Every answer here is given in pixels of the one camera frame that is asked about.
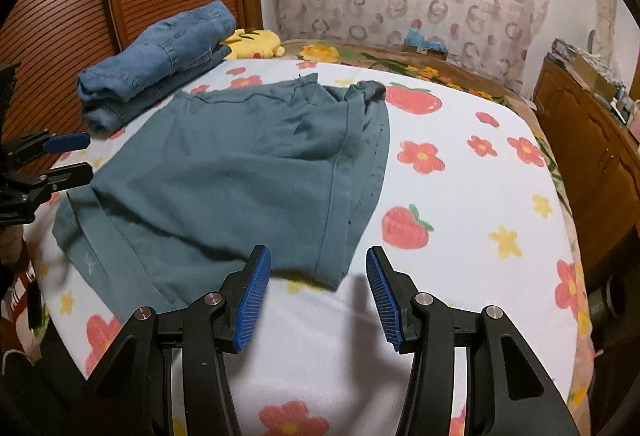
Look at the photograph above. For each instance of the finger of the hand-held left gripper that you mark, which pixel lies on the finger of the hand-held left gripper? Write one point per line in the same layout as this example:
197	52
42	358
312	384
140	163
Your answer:
70	174
67	142

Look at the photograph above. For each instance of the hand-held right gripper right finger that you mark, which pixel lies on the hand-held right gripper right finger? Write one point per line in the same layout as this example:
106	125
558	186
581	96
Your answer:
385	301

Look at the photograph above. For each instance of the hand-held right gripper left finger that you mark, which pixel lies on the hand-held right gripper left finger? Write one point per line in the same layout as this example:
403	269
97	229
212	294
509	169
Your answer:
252	301

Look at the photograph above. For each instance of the blue denim jeans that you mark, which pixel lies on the blue denim jeans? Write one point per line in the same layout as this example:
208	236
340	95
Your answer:
150	61

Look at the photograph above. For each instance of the teal pants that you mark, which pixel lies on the teal pants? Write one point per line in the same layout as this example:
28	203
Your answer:
225	176

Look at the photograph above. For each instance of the white floral bed sheet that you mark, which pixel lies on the white floral bed sheet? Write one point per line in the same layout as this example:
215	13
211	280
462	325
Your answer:
475	226

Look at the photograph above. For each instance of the red printed cloth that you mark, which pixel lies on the red printed cloth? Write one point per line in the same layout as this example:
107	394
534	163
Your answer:
17	296

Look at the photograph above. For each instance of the yellow plush toy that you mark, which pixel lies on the yellow plush toy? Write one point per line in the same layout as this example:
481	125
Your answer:
255	41

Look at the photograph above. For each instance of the dark round object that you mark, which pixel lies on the dark round object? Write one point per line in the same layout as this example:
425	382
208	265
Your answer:
615	301

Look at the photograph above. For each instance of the wooden cabinet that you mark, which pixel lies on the wooden cabinet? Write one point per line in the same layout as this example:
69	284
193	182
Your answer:
590	151

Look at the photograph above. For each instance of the small blue box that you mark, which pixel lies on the small blue box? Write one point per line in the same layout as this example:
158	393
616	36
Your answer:
417	41

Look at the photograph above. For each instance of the cardboard box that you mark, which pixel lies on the cardboard box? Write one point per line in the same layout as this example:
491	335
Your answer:
595	74

